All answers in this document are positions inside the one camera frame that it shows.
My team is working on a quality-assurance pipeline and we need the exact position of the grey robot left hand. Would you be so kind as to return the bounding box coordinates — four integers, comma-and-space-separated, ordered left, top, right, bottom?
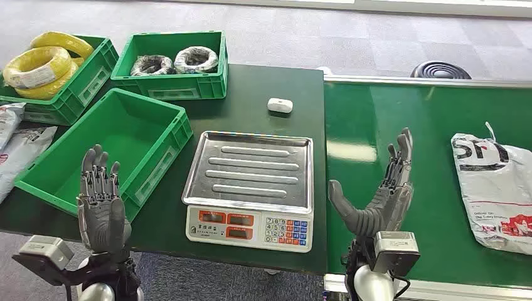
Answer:
77, 144, 133, 255

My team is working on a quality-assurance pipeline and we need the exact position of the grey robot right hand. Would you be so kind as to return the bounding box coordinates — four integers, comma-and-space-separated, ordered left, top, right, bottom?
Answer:
327, 127, 415, 240

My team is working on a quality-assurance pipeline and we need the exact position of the white printed courier package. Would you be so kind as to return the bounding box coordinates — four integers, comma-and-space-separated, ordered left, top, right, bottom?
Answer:
450, 121, 532, 255

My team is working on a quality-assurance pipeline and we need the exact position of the empty green plastic crate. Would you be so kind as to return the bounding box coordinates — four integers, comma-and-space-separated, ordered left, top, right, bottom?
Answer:
14, 88, 194, 223

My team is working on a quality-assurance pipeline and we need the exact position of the white courier bag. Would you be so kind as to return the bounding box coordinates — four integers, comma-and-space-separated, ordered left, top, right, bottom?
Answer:
0, 102, 26, 152
0, 126, 58, 204

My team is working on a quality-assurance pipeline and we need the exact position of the green crate with yellow coils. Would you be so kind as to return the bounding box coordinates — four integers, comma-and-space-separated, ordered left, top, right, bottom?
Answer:
0, 35, 120, 127

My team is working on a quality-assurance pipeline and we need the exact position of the electronic scale with steel tray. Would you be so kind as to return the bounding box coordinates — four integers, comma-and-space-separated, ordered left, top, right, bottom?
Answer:
181, 130, 314, 254

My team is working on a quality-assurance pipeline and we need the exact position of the black ribbed round object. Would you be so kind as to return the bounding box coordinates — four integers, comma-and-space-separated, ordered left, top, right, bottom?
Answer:
410, 61, 472, 80

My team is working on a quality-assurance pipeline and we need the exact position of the green crate with wrapped coils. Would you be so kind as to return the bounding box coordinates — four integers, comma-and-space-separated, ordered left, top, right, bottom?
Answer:
110, 30, 229, 102

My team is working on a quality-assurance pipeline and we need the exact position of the small white device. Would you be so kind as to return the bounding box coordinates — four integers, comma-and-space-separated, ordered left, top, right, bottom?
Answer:
267, 97, 294, 114

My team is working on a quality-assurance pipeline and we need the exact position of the dark green table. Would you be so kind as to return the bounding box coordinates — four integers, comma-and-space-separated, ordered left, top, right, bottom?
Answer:
0, 63, 329, 277

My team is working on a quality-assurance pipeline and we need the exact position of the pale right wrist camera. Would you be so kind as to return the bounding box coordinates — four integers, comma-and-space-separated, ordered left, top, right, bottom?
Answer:
373, 231, 420, 277

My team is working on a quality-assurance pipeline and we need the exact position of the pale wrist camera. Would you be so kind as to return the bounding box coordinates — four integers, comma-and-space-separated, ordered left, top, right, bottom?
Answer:
373, 231, 420, 277
18, 235, 75, 271

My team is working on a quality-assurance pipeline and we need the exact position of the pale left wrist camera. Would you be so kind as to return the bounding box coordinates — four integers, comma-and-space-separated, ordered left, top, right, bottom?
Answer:
18, 235, 75, 271

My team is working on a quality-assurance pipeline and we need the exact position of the dark plastic-wrapped wire coil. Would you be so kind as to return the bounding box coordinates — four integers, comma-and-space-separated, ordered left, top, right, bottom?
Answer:
130, 55, 176, 77

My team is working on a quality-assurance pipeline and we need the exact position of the yellow wire coil with label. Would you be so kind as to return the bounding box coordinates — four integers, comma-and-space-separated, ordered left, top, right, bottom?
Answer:
3, 46, 73, 90

